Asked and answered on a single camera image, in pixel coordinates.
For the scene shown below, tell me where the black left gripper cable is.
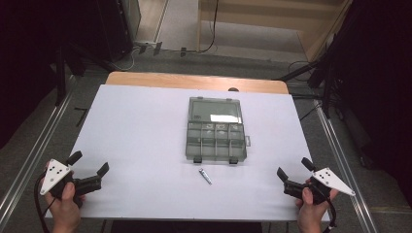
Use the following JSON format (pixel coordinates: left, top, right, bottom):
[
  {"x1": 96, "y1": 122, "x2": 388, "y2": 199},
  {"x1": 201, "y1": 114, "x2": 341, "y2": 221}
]
[{"x1": 33, "y1": 172, "x2": 56, "y2": 233}]

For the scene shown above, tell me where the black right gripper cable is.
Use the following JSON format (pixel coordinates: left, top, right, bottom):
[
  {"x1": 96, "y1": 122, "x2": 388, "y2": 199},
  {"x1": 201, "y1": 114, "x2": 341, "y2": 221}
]
[{"x1": 310, "y1": 183, "x2": 338, "y2": 233}]

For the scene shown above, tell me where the wooden table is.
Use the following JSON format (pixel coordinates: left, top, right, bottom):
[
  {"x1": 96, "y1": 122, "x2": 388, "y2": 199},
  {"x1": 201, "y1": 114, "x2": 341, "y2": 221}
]
[{"x1": 105, "y1": 71, "x2": 290, "y2": 95}]

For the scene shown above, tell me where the person's right hand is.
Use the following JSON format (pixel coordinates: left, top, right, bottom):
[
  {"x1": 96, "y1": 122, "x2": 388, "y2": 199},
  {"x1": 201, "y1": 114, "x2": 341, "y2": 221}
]
[{"x1": 295, "y1": 185, "x2": 340, "y2": 233}]

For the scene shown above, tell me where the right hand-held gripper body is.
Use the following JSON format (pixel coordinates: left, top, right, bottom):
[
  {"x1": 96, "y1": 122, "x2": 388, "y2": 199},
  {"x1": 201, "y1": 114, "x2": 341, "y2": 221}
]
[{"x1": 283, "y1": 166, "x2": 357, "y2": 206}]

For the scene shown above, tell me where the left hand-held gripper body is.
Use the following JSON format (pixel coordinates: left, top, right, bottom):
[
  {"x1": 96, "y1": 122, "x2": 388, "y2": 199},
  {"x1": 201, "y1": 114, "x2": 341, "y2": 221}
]
[{"x1": 39, "y1": 158, "x2": 104, "y2": 209}]

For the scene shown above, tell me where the power strip with plugs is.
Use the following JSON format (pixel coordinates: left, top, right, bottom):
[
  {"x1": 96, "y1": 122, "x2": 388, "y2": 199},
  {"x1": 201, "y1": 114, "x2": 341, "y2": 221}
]
[{"x1": 131, "y1": 40, "x2": 163, "y2": 56}]

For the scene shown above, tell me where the white table cover board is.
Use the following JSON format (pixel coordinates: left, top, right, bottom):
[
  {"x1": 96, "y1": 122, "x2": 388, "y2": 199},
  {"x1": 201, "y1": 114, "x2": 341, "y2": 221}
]
[{"x1": 45, "y1": 83, "x2": 330, "y2": 222}]

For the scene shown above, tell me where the black cabinet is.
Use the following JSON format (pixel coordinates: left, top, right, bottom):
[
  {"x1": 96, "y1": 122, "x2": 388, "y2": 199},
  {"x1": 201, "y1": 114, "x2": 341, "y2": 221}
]
[{"x1": 93, "y1": 0, "x2": 134, "y2": 63}]

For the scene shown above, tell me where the light wooden furniture frame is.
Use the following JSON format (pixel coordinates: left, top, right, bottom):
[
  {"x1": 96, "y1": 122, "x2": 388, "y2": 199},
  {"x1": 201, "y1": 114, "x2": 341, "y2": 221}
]
[{"x1": 196, "y1": 0, "x2": 354, "y2": 63}]

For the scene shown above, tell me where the aluminium floor rail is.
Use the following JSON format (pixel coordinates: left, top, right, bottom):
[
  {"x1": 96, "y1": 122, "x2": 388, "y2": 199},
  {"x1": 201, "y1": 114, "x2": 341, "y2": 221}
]
[
  {"x1": 312, "y1": 98, "x2": 379, "y2": 233},
  {"x1": 0, "y1": 76, "x2": 79, "y2": 221}
]

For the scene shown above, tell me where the person's left hand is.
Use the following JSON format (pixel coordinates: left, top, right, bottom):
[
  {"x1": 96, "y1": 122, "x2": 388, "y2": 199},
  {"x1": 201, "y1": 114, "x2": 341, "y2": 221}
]
[{"x1": 44, "y1": 160, "x2": 86, "y2": 233}]

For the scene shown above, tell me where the black hanging cable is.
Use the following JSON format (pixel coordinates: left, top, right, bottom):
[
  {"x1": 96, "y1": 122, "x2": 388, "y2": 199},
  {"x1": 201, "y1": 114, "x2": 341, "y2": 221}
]
[{"x1": 199, "y1": 0, "x2": 221, "y2": 54}]

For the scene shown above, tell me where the white floor cable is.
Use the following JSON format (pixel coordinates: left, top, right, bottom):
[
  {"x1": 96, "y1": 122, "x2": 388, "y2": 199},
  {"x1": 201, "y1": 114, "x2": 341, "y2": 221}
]
[{"x1": 112, "y1": 47, "x2": 137, "y2": 73}]

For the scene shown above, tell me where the black hex key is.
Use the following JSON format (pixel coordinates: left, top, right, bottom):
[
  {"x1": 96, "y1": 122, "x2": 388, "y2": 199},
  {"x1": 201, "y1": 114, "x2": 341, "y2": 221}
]
[{"x1": 74, "y1": 107, "x2": 89, "y2": 128}]

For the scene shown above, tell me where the black metal stand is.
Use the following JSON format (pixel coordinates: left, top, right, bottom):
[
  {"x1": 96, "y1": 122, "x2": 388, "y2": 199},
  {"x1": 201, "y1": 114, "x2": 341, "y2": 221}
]
[
  {"x1": 272, "y1": 32, "x2": 345, "y2": 119},
  {"x1": 53, "y1": 42, "x2": 115, "y2": 107}
]

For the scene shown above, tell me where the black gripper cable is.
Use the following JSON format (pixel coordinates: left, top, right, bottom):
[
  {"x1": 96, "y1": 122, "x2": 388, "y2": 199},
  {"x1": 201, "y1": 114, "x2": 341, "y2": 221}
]
[
  {"x1": 310, "y1": 183, "x2": 338, "y2": 233},
  {"x1": 33, "y1": 172, "x2": 56, "y2": 233}
]

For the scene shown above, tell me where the grey transparent compartment box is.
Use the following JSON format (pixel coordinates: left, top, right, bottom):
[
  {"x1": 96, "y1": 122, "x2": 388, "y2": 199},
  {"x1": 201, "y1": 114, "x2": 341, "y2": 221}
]
[{"x1": 185, "y1": 96, "x2": 253, "y2": 165}]

